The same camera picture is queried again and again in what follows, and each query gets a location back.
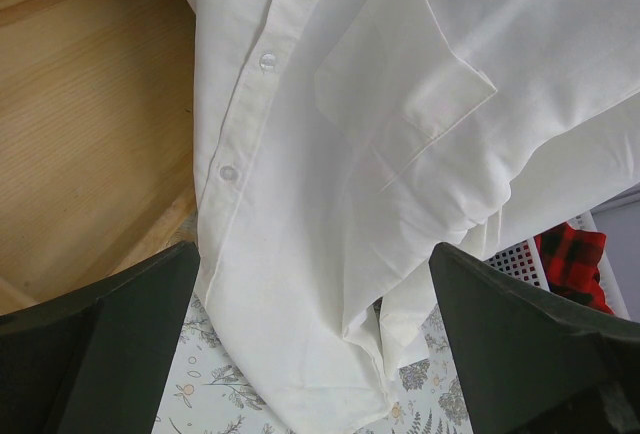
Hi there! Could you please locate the floral table cover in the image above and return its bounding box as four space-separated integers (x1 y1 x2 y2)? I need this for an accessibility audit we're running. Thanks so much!
149 218 476 434

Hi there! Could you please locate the red black plaid shirt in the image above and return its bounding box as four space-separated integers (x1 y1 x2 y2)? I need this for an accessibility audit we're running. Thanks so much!
534 222 614 315

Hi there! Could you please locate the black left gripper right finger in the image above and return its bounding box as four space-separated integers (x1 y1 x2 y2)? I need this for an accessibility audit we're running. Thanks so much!
429 243 639 433

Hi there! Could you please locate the wooden clothes rack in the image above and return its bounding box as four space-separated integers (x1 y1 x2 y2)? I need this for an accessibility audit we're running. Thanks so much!
1 0 195 313

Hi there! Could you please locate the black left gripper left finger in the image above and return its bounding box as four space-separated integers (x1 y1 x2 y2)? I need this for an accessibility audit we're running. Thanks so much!
1 242 200 433

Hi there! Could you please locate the white long-sleeve shirt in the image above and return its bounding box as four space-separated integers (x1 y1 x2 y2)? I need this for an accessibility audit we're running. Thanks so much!
152 0 640 430

